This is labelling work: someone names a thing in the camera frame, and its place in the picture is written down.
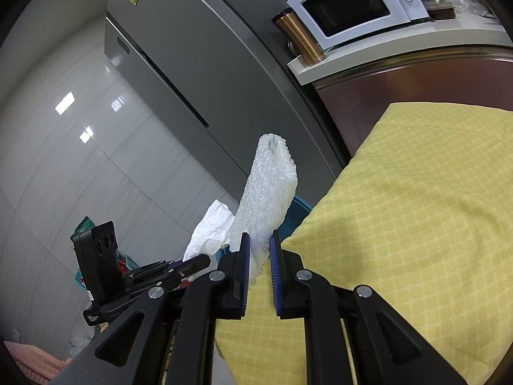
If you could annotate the white bubble wrap sheet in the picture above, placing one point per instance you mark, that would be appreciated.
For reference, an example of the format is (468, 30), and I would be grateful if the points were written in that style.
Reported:
(264, 192)

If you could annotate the copper thermos tumbler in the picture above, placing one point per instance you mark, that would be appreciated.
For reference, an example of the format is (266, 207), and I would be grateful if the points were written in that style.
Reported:
(304, 40)

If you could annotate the maroon base cabinet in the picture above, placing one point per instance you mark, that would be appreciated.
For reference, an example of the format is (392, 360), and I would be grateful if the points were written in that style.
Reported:
(400, 80)

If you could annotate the teal trash bin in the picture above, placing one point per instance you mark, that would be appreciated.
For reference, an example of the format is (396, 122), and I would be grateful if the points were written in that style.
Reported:
(296, 216)

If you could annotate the white microwave oven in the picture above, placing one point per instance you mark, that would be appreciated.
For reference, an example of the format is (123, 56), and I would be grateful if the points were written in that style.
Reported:
(344, 4)

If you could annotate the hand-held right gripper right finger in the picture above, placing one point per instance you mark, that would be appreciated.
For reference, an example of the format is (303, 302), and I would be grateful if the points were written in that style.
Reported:
(274, 280)

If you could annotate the green packet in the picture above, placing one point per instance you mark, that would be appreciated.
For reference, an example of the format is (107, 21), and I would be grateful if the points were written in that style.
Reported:
(82, 226)

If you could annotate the white tissue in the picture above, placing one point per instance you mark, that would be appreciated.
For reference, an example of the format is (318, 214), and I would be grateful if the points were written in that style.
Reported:
(212, 224)

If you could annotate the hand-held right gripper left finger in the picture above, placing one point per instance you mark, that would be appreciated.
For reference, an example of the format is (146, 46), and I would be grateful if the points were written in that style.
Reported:
(244, 280)

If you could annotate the red packet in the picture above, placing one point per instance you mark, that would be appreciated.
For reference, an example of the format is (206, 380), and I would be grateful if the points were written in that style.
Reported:
(125, 265)

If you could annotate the grey refrigerator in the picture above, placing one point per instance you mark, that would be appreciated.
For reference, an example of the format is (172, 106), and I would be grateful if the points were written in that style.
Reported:
(200, 48)

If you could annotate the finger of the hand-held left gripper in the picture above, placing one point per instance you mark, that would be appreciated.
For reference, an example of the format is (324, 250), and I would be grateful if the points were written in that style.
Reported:
(152, 268)
(196, 264)

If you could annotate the yellow checked tablecloth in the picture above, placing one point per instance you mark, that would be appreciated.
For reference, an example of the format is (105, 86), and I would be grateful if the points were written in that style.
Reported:
(400, 208)

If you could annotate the white kitchen countertop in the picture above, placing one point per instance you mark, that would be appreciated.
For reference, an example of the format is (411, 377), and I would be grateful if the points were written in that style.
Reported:
(400, 36)

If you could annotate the black bowl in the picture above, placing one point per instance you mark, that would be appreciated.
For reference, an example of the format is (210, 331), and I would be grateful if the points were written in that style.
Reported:
(443, 11)

